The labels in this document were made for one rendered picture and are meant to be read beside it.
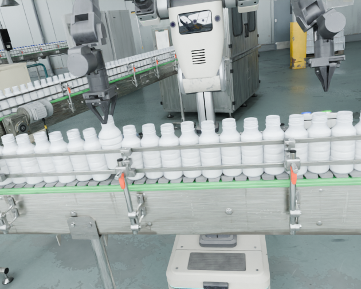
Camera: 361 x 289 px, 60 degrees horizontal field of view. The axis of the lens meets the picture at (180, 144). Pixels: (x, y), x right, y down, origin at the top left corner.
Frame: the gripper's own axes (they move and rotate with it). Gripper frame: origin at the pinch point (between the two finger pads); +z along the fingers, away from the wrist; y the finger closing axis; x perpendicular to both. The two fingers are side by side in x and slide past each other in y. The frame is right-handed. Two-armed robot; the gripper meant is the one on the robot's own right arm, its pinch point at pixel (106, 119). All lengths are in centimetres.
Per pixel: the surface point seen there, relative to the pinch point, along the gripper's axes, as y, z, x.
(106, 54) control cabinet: -586, 19, -243
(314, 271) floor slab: -66, 119, 76
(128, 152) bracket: 5.6, 8.6, 7.0
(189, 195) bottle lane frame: 5.3, 23.4, 22.8
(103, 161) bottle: 1.6, 13.0, -3.4
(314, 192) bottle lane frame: 5, 23, 57
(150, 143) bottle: 2.3, 7.6, 13.0
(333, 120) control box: -13, 9, 66
